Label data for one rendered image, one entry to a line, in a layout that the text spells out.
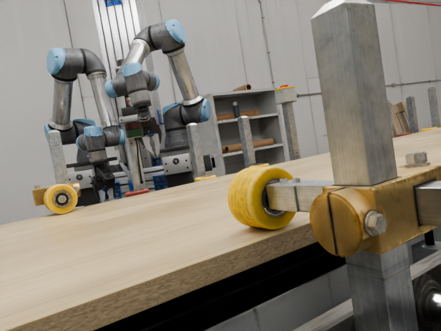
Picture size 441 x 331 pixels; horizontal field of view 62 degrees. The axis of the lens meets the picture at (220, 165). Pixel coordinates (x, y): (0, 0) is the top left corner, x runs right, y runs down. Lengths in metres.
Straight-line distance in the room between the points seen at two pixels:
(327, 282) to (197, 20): 4.25
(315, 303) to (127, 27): 1.99
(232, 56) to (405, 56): 3.37
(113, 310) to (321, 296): 0.33
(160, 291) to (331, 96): 0.24
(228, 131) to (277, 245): 4.08
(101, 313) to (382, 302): 0.24
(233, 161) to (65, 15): 2.38
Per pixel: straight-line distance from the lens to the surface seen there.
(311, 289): 0.58
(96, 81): 1.88
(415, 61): 7.31
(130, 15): 2.35
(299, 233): 0.48
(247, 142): 1.57
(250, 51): 4.92
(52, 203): 1.07
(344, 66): 0.30
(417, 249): 0.63
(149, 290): 0.39
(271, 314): 0.54
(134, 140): 1.31
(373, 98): 0.31
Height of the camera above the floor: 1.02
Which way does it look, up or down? 4 degrees down
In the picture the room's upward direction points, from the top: 9 degrees counter-clockwise
